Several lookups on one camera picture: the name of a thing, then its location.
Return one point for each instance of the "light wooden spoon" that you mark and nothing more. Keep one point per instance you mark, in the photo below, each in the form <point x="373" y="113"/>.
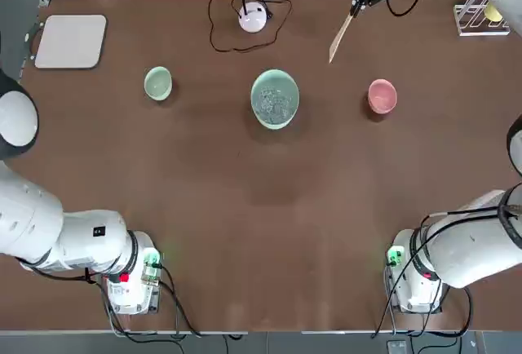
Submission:
<point x="340" y="38"/>

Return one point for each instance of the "clear glass beads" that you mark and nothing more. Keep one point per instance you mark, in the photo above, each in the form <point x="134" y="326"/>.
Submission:
<point x="274" y="101"/>

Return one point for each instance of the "small green bowl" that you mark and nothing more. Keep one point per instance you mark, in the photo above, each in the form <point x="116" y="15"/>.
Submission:
<point x="157" y="85"/>

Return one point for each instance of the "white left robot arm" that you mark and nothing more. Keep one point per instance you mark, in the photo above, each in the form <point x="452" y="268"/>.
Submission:
<point x="41" y="223"/>

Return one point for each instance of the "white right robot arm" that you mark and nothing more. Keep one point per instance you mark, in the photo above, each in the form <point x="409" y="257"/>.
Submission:
<point x="461" y="240"/>

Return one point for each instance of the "pink bowl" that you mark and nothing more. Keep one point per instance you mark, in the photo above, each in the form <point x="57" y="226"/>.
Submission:
<point x="381" y="99"/>

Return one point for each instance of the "large green bowl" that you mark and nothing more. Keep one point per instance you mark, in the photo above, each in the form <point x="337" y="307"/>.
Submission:
<point x="261" y="117"/>

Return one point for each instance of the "yellow cup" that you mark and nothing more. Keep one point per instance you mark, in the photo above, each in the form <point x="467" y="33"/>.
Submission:
<point x="492" y="12"/>

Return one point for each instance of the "white rounded tray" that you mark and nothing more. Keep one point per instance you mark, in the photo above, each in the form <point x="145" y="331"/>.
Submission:
<point x="69" y="42"/>

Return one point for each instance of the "grey floor socket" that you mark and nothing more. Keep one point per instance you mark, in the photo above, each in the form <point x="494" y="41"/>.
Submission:
<point x="396" y="346"/>

